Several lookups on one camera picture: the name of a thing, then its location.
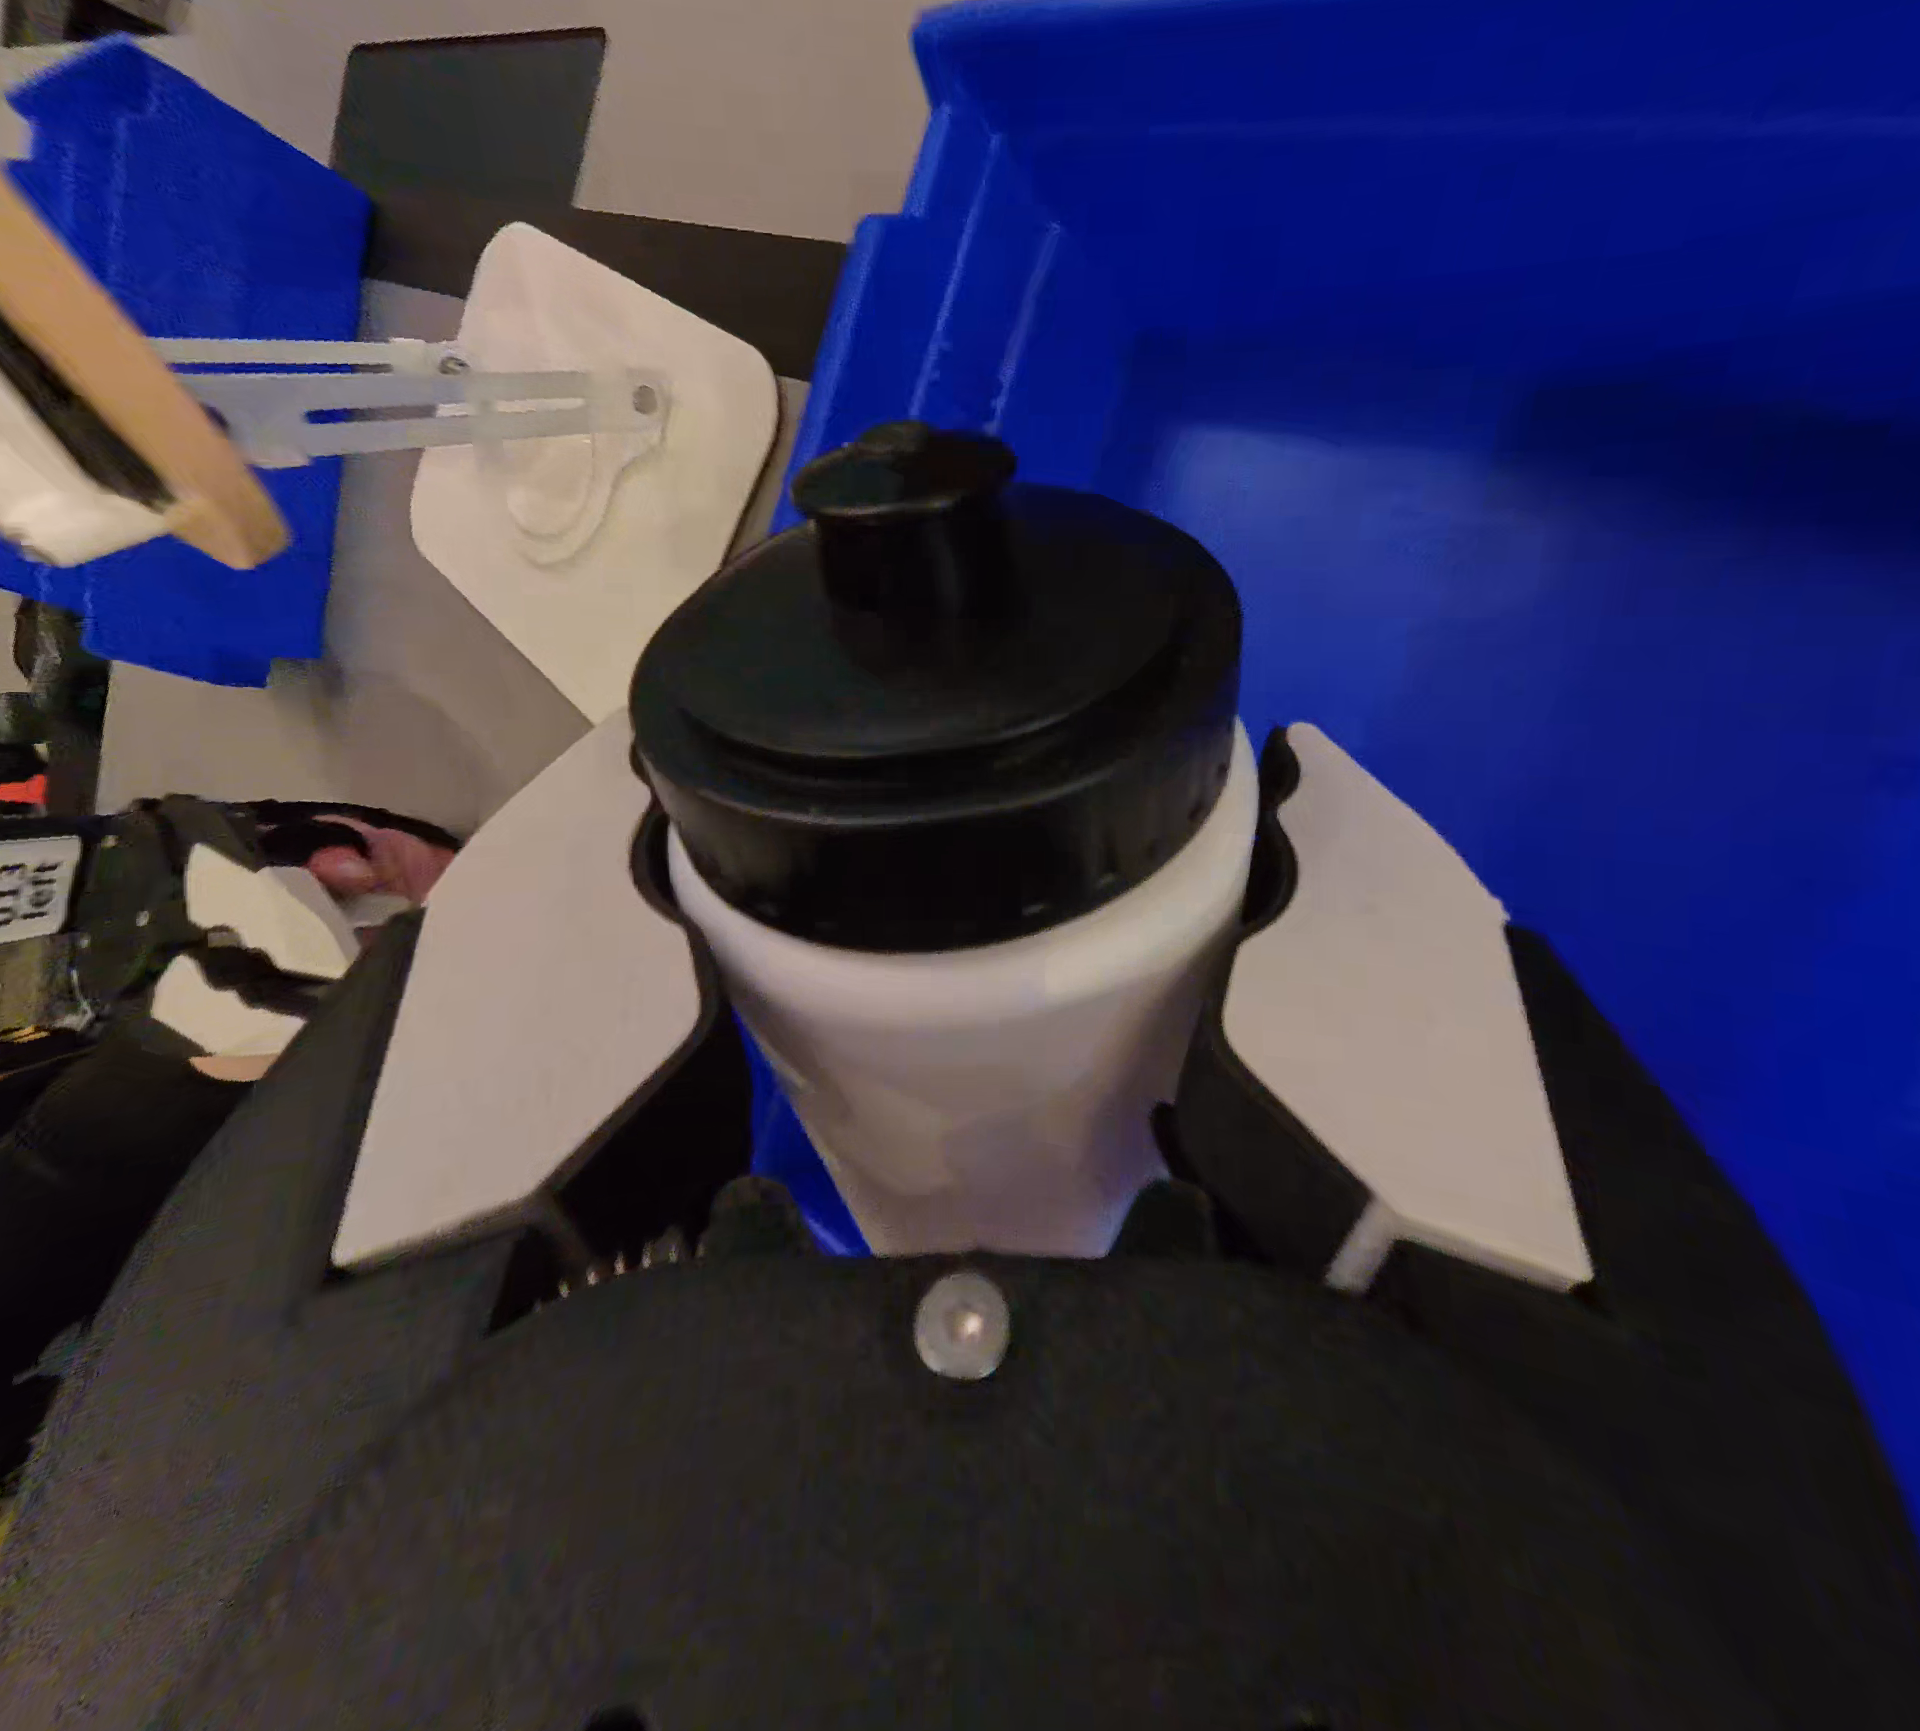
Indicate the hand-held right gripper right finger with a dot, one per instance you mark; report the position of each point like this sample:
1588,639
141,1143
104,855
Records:
1411,1055

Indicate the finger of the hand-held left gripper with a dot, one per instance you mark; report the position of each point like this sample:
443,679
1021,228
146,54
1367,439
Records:
225,1011
279,921

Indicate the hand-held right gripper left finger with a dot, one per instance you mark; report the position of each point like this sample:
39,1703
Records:
510,1055

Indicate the white bottle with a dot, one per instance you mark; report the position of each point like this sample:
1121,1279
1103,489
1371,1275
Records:
961,1055

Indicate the black bottle lid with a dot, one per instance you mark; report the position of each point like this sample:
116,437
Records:
931,741

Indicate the blue plastic bin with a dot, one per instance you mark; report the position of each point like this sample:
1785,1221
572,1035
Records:
1501,409
194,230

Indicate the person's left hand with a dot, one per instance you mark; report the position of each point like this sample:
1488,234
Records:
391,861

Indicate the white stand base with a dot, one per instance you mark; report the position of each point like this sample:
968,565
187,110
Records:
601,591

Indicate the clear acrylic holder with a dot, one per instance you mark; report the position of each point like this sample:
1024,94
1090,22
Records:
450,403

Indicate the black tape strip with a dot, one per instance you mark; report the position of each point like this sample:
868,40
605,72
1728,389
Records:
721,290

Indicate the black rectangular mat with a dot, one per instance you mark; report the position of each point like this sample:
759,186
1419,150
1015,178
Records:
465,110

